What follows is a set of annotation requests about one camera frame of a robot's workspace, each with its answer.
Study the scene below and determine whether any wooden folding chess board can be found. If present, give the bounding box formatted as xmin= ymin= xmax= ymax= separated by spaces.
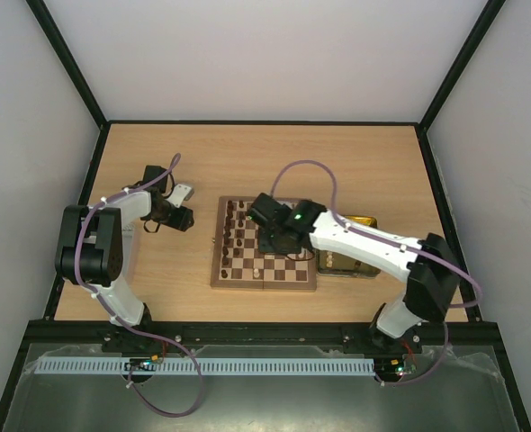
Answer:
xmin=210 ymin=196 xmax=317 ymax=292

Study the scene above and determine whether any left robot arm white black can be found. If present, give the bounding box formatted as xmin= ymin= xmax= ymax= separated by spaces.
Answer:
xmin=55 ymin=166 xmax=194 ymax=327

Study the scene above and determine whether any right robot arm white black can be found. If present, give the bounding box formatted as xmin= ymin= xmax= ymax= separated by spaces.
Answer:
xmin=247 ymin=193 xmax=458 ymax=353

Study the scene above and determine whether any gold metal tray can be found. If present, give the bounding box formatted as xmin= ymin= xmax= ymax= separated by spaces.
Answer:
xmin=315 ymin=213 xmax=383 ymax=279

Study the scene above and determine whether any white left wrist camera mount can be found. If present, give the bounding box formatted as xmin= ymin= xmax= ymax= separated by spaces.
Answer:
xmin=166 ymin=184 xmax=194 ymax=208

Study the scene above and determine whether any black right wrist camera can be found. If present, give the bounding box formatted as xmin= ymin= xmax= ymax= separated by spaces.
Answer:
xmin=247 ymin=193 xmax=292 ymax=228

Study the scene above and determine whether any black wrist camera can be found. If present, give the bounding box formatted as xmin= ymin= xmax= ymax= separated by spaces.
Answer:
xmin=140 ymin=165 xmax=168 ymax=193
xmin=247 ymin=193 xmax=292 ymax=228

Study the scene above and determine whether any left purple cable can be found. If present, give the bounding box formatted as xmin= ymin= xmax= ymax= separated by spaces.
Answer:
xmin=74 ymin=152 xmax=206 ymax=418

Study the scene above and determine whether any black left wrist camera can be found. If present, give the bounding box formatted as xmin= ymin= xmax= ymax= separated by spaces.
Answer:
xmin=140 ymin=165 xmax=168 ymax=193

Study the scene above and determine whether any grey slotted cable duct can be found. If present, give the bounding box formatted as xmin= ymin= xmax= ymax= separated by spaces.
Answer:
xmin=33 ymin=356 xmax=374 ymax=376

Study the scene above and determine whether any black frame rail front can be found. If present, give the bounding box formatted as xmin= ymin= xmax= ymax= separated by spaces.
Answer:
xmin=24 ymin=319 xmax=503 ymax=352

